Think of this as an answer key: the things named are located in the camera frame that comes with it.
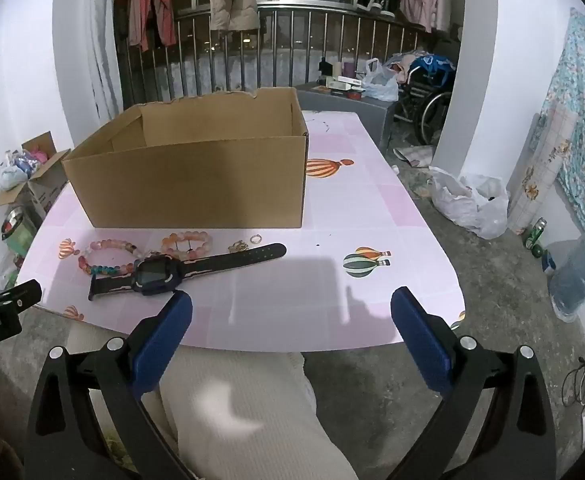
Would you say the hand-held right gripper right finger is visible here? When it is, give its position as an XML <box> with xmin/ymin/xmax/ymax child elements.
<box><xmin>390</xmin><ymin>286</ymin><xmax>558</xmax><ymax>480</ymax></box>

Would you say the flower patterned board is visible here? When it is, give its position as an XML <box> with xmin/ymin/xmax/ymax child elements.
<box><xmin>506</xmin><ymin>110</ymin><xmax>573</xmax><ymax>235</ymax></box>

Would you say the blue bag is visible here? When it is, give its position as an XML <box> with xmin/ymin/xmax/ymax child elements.
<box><xmin>409</xmin><ymin>54</ymin><xmax>455</xmax><ymax>77</ymax></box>

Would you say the green container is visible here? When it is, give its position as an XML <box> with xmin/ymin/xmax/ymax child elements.
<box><xmin>1</xmin><ymin>205</ymin><xmax>38</xmax><ymax>256</ymax></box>

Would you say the black smart watch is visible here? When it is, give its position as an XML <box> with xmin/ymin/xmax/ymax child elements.
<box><xmin>88</xmin><ymin>243</ymin><xmax>287</xmax><ymax>302</ymax></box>

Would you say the wheelchair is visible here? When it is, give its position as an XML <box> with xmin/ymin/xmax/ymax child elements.
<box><xmin>395</xmin><ymin>52</ymin><xmax>458</xmax><ymax>146</ymax></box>

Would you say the small open cardboard box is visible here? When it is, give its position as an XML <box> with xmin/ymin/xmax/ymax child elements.
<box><xmin>0</xmin><ymin>131</ymin><xmax>72</xmax><ymax>221</ymax></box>

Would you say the clear water jug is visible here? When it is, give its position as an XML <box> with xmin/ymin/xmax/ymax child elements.
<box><xmin>547</xmin><ymin>234</ymin><xmax>585</xmax><ymax>323</ymax></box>

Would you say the metal railing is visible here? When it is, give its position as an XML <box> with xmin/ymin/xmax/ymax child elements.
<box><xmin>114</xmin><ymin>2</ymin><xmax>460</xmax><ymax>111</ymax></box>

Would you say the green can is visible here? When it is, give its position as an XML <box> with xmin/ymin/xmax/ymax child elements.
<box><xmin>523</xmin><ymin>217</ymin><xmax>548</xmax><ymax>256</ymax></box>

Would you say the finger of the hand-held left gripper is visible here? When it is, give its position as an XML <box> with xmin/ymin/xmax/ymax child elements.
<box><xmin>0</xmin><ymin>280</ymin><xmax>42</xmax><ymax>319</ymax></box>

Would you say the white curtain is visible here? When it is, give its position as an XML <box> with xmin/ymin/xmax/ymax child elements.
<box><xmin>80</xmin><ymin>0</ymin><xmax>126</xmax><ymax>123</ymax></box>

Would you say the black wire stand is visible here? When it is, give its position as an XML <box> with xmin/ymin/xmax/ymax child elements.
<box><xmin>561</xmin><ymin>355</ymin><xmax>585</xmax><ymax>408</ymax></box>

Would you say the floral cloth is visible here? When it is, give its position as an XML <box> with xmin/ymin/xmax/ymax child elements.
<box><xmin>542</xmin><ymin>7</ymin><xmax>585</xmax><ymax>241</ymax></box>

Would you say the multicoloured bead bracelet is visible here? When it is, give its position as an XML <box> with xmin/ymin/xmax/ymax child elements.
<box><xmin>77</xmin><ymin>239</ymin><xmax>146</xmax><ymax>277</ymax></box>

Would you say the small white plastic bag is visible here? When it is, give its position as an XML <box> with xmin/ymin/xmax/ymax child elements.
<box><xmin>361</xmin><ymin>58</ymin><xmax>399</xmax><ymax>102</ymax></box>

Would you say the bag of small toys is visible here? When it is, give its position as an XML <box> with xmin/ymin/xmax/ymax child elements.
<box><xmin>0</xmin><ymin>147</ymin><xmax>48</xmax><ymax>191</ymax></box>

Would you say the large white plastic bag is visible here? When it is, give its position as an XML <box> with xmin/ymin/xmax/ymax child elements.
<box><xmin>429</xmin><ymin>166</ymin><xmax>510</xmax><ymax>240</ymax></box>

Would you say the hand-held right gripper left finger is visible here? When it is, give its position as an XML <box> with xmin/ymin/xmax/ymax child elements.
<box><xmin>26</xmin><ymin>290</ymin><xmax>194</xmax><ymax>480</ymax></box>

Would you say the large cardboard box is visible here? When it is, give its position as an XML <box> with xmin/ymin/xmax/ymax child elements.
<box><xmin>61</xmin><ymin>87</ymin><xmax>309</xmax><ymax>230</ymax></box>

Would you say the red hanging garment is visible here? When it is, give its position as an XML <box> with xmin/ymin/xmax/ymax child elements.
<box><xmin>128</xmin><ymin>0</ymin><xmax>178</xmax><ymax>52</ymax></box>

